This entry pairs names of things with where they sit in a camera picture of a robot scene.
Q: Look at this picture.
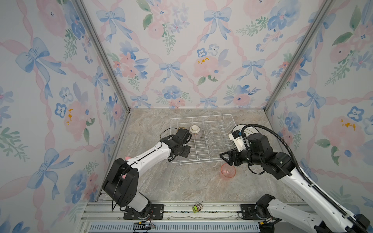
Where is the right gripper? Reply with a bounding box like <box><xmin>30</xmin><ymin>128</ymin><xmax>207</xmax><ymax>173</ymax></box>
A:
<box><xmin>219</xmin><ymin>146</ymin><xmax>263</xmax><ymax>167</ymax></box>

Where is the white plate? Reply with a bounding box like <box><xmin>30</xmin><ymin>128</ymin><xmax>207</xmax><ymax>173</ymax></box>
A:
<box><xmin>231</xmin><ymin>124</ymin><xmax>259</xmax><ymax>136</ymax></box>

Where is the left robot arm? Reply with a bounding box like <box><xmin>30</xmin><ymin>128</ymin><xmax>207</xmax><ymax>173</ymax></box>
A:
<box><xmin>102</xmin><ymin>128</ymin><xmax>192</xmax><ymax>218</ymax></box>

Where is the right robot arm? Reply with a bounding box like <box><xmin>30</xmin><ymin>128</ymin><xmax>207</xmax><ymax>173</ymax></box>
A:
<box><xmin>220</xmin><ymin>131</ymin><xmax>370</xmax><ymax>233</ymax></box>

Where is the striped ceramic bowl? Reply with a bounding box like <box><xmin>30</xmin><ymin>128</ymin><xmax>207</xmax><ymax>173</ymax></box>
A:
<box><xmin>189</xmin><ymin>125</ymin><xmax>202</xmax><ymax>140</ymax></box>

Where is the green yellow toy car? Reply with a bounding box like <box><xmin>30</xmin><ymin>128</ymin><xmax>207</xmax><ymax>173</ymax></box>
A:
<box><xmin>192</xmin><ymin>203</ymin><xmax>203</xmax><ymax>213</ymax></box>

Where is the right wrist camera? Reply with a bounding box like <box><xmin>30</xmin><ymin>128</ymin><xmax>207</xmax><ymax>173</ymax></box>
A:
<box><xmin>228</xmin><ymin>130</ymin><xmax>248</xmax><ymax>152</ymax></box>

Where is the white wire dish rack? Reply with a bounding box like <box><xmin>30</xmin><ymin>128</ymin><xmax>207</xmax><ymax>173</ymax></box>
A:
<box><xmin>170</xmin><ymin>114</ymin><xmax>238</xmax><ymax>165</ymax></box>

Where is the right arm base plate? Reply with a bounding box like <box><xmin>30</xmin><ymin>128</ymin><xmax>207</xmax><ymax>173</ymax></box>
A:
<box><xmin>238</xmin><ymin>204</ymin><xmax>261</xmax><ymax>220</ymax></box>

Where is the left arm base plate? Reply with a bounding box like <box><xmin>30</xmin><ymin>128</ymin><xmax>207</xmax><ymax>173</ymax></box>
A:
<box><xmin>123</xmin><ymin>203</ymin><xmax>165</xmax><ymax>220</ymax></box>

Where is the black corrugated cable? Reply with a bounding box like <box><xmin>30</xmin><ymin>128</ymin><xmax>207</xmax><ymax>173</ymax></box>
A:
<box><xmin>240</xmin><ymin>123</ymin><xmax>369</xmax><ymax>233</ymax></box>

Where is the aluminium front rail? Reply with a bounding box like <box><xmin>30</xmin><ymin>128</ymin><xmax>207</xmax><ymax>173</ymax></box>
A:
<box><xmin>78</xmin><ymin>200</ymin><xmax>330</xmax><ymax>233</ymax></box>

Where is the left aluminium corner post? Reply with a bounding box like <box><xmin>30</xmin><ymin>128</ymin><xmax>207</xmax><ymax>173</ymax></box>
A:
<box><xmin>72</xmin><ymin>0</ymin><xmax>130</xmax><ymax>114</ymax></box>

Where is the aluminium corner post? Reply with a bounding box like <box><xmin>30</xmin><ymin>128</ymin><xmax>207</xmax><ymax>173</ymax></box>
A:
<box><xmin>264</xmin><ymin>0</ymin><xmax>335</xmax><ymax>113</ymax></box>
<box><xmin>72</xmin><ymin>0</ymin><xmax>130</xmax><ymax>114</ymax></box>

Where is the right aluminium corner post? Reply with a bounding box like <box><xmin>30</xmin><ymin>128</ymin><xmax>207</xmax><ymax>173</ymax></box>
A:
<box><xmin>264</xmin><ymin>0</ymin><xmax>335</xmax><ymax>113</ymax></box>

